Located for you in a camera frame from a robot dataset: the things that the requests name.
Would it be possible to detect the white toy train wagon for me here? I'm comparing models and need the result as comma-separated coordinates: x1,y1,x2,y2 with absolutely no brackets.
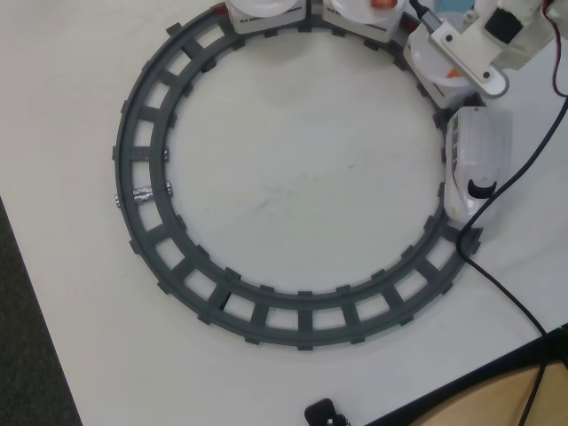
405,26,488,113
225,0,308,36

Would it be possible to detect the thin cable with grey plug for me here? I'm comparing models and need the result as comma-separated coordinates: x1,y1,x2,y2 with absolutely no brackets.
408,0,441,33

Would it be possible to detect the black plastic clamp block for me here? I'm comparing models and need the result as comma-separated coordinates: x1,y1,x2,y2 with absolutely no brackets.
304,398,348,426

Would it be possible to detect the long black cable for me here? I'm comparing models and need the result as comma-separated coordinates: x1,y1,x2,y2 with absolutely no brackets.
456,98,568,426

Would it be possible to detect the thin red wire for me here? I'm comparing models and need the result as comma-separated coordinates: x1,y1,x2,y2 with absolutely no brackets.
543,0,568,98

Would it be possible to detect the white Shinkansen toy locomotive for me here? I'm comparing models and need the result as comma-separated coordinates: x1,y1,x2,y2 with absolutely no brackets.
443,105,515,224

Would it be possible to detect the grey circular toy train track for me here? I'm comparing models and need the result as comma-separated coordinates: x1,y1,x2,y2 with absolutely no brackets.
111,2,485,353

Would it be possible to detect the blue round dish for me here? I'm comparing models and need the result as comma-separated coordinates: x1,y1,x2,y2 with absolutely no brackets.
434,0,476,14

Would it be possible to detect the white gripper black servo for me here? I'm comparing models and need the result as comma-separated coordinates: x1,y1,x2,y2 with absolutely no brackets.
427,0,556,99

